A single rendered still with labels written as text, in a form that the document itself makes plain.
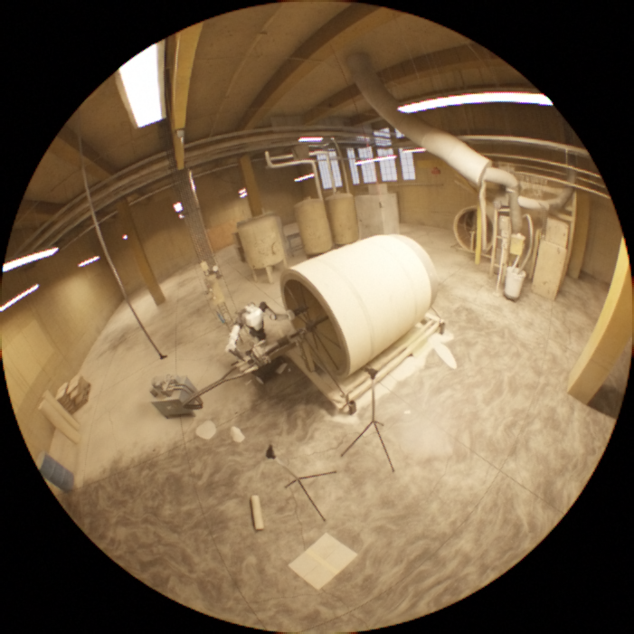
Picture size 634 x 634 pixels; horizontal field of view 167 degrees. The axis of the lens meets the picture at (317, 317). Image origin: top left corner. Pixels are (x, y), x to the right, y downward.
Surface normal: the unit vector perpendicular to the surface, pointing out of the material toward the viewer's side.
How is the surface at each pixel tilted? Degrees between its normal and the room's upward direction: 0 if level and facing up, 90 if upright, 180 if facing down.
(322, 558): 0
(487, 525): 0
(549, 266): 90
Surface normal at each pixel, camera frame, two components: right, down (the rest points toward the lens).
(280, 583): -0.19, -0.82
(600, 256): -0.82, 0.44
